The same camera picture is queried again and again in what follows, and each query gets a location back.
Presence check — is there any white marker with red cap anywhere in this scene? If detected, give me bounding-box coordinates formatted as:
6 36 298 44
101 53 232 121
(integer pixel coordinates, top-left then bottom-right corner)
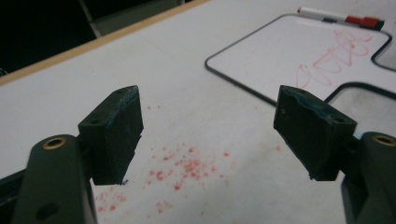
296 7 386 32

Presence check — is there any small whiteboard with black rim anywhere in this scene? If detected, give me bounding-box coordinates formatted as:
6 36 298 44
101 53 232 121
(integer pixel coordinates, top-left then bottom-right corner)
204 13 396 107

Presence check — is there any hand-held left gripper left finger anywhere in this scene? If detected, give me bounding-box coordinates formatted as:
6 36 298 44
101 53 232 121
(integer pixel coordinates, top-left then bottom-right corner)
11 85 145 224

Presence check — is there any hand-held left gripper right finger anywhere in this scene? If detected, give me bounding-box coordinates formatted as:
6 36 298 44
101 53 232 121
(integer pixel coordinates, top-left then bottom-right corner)
273 84 396 224

